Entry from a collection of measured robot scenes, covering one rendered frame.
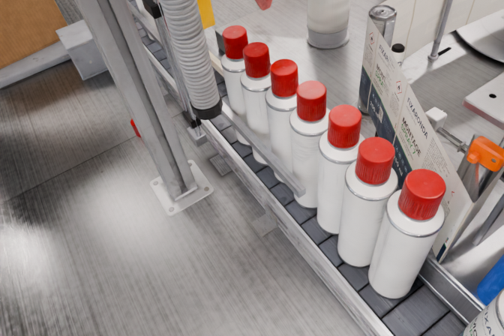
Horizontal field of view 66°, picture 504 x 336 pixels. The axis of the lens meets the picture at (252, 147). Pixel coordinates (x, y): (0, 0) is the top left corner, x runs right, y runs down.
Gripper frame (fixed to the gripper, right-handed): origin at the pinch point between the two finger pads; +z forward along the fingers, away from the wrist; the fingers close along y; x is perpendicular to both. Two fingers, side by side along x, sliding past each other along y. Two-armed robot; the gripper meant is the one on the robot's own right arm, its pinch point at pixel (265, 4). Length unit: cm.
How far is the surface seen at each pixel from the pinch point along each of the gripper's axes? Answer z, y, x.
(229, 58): 0.2, -7.9, 11.4
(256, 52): -2.9, -13.4, 9.9
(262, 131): 9.5, -14.5, 11.5
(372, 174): -0.8, -34.6, 11.0
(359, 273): 18.0, -35.7, 12.1
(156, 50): 16.8, 28.2, 13.0
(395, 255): 6.8, -39.5, 11.8
